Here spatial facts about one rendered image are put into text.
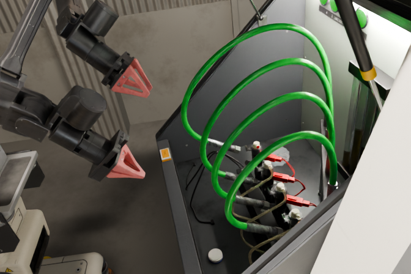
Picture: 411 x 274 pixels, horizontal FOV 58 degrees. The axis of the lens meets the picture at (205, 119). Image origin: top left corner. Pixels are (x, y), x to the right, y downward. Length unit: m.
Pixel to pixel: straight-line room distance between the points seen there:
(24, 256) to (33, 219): 0.14
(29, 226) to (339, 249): 1.03
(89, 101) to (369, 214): 0.50
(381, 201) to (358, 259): 0.11
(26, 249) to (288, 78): 1.02
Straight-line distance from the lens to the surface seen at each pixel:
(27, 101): 0.75
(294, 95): 0.72
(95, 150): 0.75
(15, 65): 1.25
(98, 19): 0.83
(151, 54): 2.77
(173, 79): 2.86
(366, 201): 0.61
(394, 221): 0.57
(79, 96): 0.70
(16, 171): 1.24
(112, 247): 2.27
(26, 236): 1.38
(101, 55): 0.84
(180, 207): 1.05
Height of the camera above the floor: 1.73
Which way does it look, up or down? 36 degrees down
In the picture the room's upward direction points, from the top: 9 degrees counter-clockwise
